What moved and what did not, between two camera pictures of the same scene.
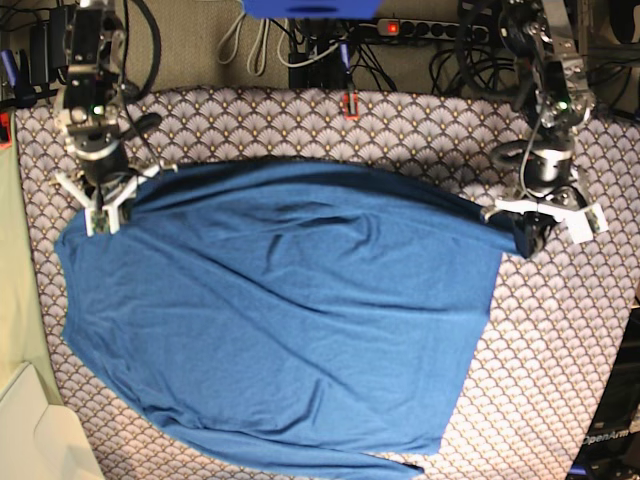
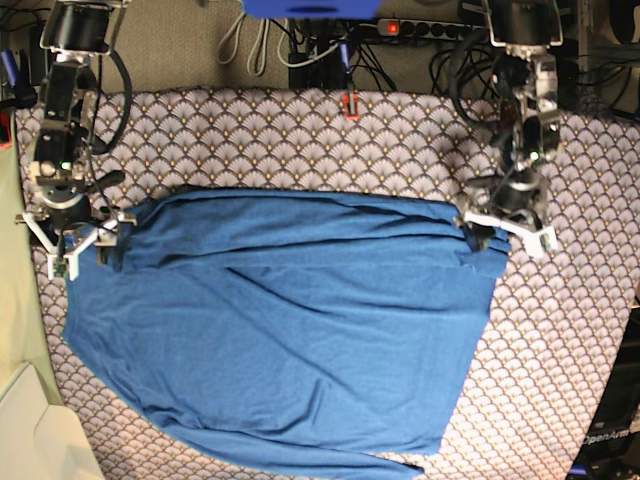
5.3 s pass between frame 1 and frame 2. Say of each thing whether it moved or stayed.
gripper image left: moved
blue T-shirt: moved
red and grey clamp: stayed
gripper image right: moved
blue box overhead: stayed
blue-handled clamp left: stayed
